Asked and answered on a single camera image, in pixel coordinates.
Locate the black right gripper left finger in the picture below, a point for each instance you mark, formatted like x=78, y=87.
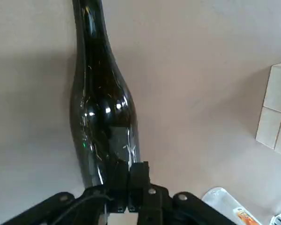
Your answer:
x=117, y=182

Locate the light wooden block base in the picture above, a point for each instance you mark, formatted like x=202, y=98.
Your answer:
x=276, y=105

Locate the clear plastic bottle blue cap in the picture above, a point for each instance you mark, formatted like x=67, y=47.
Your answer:
x=222, y=204

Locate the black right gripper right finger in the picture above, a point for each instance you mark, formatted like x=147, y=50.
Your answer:
x=140, y=182

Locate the dark glass bottle lying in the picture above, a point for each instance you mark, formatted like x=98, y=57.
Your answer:
x=96, y=82

